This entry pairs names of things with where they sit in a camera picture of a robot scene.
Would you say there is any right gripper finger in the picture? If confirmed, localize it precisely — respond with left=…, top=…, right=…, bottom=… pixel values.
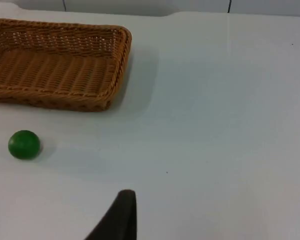
left=84, top=189, right=138, bottom=240

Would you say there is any pale brown wicker basket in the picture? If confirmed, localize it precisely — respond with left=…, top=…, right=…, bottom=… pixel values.
left=0, top=18, right=133, bottom=113

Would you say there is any green ball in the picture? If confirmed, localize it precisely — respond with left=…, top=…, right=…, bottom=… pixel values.
left=7, top=129, right=41, bottom=161

